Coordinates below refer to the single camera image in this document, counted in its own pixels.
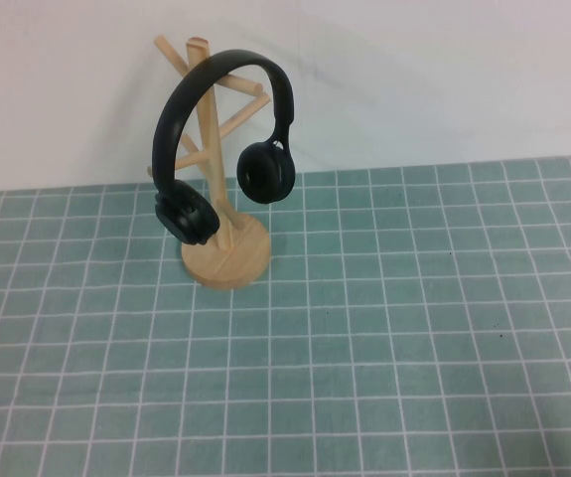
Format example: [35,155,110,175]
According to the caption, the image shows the black over-ear headphones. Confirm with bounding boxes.
[151,48,297,247]

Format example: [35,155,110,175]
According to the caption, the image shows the wooden branch headphone stand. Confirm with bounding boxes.
[146,34,272,292]

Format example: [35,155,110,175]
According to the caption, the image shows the teal white-grid tablecloth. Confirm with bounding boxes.
[0,154,571,477]

